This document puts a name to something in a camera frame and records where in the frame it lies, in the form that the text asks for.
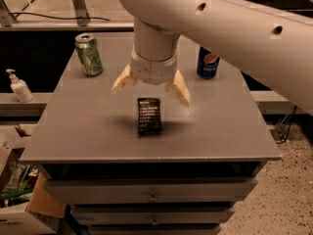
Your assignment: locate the blue pepsi can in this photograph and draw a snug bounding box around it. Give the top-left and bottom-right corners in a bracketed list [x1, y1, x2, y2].
[197, 47, 220, 79]

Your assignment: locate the metal window frame rail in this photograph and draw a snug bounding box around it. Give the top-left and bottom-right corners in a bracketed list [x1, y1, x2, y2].
[0, 0, 133, 31]

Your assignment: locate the top grey drawer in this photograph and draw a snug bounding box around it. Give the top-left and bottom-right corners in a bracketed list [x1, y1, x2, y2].
[44, 177, 257, 205]

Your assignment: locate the grey drawer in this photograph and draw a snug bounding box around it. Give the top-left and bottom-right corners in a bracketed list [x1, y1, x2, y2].
[71, 204, 234, 225]
[44, 177, 257, 205]

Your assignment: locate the black rxbar chocolate wrapper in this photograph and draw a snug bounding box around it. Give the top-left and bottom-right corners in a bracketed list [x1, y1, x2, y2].
[137, 98, 163, 134]

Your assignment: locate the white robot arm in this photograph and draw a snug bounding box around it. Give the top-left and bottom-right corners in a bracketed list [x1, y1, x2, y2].
[119, 0, 313, 115]

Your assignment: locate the open cardboard box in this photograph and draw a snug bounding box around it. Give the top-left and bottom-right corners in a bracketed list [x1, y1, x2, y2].
[0, 124, 65, 235]

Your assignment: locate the green soda can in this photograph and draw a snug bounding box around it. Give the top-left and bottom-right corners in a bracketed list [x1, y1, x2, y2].
[75, 33, 103, 76]

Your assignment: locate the white pump soap bottle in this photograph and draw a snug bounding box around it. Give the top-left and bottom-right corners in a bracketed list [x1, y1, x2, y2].
[6, 69, 33, 103]

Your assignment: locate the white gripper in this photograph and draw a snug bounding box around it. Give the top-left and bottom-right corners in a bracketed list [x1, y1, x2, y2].
[112, 50, 191, 107]

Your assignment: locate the grey drawer cabinet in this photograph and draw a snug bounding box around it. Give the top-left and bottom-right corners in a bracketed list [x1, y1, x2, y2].
[22, 32, 280, 235]

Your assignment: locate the black cable on ledge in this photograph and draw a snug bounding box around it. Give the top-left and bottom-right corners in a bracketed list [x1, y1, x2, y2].
[9, 11, 112, 22]

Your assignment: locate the black cable on floor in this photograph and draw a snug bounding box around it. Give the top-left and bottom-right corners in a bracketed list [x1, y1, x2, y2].
[273, 105, 298, 145]

